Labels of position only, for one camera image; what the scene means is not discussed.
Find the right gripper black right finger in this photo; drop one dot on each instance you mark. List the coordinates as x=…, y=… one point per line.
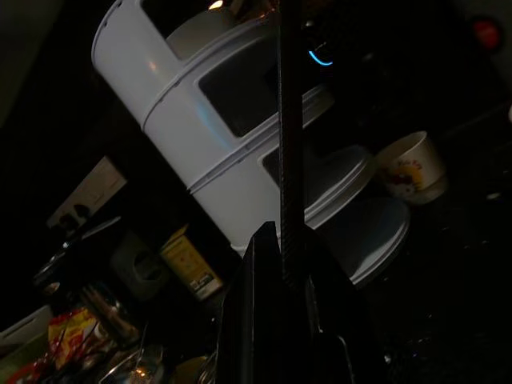
x=336, y=332

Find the white tiered plastic rack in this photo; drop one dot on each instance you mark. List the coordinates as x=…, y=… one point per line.
x=192, y=132

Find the red yellow snack packet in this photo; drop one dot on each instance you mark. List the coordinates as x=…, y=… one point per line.
x=74, y=332

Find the white printed mug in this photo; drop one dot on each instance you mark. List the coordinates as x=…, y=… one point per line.
x=416, y=172

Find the cream plate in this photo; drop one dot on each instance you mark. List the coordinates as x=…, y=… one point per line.
x=200, y=32

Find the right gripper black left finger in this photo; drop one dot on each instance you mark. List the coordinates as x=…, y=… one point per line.
x=248, y=320

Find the large steel bowl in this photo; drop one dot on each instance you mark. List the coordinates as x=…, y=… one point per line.
x=136, y=368

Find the steel cylinder shaker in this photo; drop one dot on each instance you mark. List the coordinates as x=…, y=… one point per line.
x=108, y=316

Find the black chopstick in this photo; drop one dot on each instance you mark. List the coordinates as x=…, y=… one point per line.
x=290, y=120

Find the white wall socket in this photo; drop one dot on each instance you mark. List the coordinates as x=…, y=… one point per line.
x=88, y=196

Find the white plastic tub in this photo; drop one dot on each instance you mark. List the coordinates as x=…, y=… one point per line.
x=24, y=324

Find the yellow cardboard box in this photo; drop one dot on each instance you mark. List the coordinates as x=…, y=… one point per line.
x=192, y=264

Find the grey plug adapter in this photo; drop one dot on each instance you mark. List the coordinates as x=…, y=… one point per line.
x=140, y=266

